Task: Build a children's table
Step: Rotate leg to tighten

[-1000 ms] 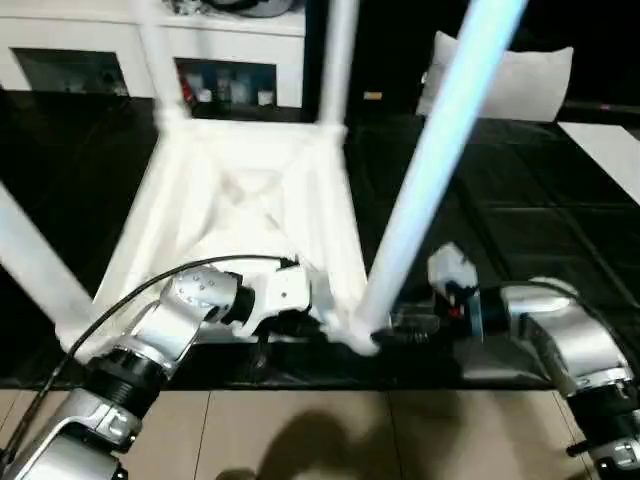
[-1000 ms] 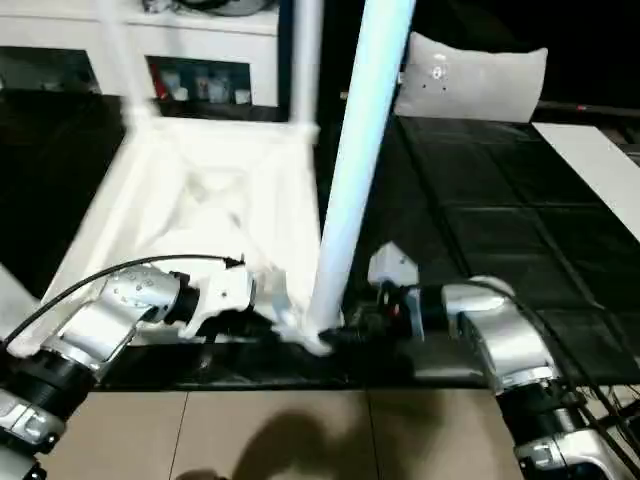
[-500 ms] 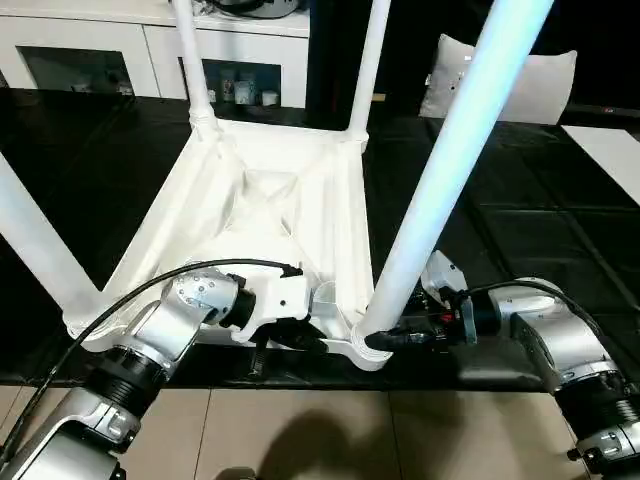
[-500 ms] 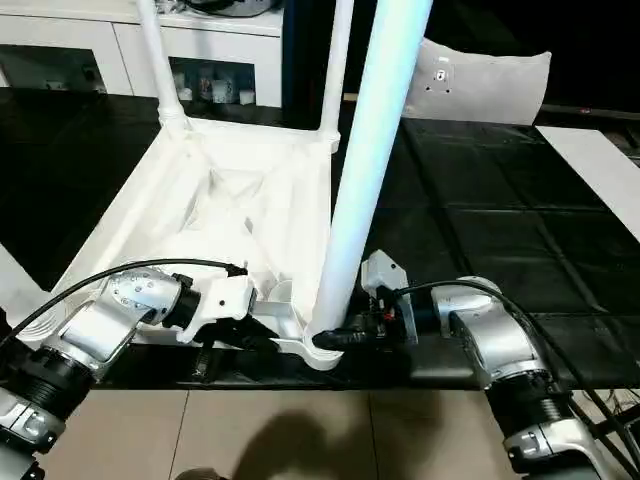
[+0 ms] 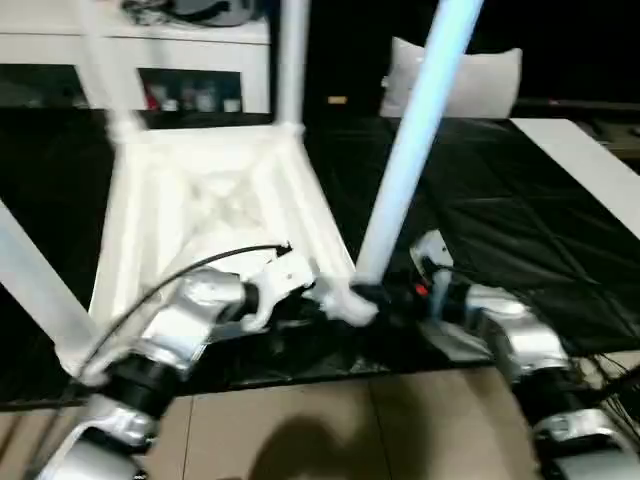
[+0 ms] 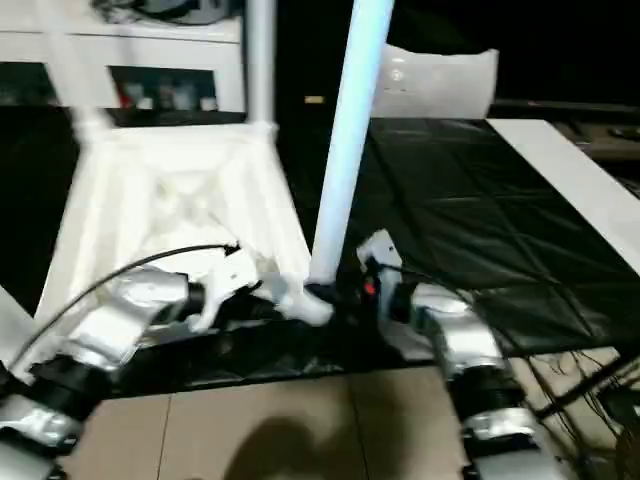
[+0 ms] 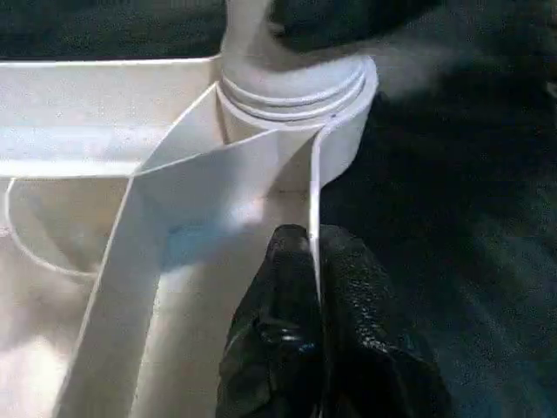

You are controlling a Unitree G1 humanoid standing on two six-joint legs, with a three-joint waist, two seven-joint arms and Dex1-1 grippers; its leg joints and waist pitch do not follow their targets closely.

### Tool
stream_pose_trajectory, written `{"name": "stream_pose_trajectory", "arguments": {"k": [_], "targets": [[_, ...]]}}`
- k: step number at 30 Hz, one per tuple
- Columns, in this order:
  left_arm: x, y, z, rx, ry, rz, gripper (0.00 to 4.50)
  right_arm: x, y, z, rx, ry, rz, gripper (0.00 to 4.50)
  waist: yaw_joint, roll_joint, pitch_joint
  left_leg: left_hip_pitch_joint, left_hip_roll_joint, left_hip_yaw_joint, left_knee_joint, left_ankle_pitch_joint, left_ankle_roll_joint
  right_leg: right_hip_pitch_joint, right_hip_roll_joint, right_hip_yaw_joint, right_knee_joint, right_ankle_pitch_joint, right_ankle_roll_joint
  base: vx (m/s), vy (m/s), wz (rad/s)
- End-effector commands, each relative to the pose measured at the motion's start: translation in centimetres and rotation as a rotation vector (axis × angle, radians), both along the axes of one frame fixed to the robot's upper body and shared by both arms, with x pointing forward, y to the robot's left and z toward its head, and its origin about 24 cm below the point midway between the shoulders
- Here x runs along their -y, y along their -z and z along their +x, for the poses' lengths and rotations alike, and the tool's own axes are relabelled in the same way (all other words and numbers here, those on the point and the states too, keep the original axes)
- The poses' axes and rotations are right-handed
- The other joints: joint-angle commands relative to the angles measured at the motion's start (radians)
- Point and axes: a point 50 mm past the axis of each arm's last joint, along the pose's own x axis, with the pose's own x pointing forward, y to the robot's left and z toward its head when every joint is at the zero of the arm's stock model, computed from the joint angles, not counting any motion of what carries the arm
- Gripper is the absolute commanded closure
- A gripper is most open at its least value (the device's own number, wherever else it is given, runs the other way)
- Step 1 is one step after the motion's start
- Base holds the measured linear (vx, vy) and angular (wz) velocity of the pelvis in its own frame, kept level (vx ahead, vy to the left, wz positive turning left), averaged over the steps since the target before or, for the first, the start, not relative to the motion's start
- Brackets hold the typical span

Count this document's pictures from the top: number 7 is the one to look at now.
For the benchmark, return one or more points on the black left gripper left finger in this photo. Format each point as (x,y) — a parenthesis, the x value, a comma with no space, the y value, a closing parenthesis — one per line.
(278,331)

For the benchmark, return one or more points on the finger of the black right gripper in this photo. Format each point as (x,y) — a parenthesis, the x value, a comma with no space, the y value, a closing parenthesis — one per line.
(330,26)

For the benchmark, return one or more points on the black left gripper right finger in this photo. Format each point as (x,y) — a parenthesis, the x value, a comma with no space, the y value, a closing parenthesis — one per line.
(374,339)

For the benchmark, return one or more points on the white plastic table leg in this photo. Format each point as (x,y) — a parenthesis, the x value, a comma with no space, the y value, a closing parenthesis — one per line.
(270,65)

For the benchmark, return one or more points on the white plastic table top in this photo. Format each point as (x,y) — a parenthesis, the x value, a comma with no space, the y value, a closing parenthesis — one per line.
(109,217)

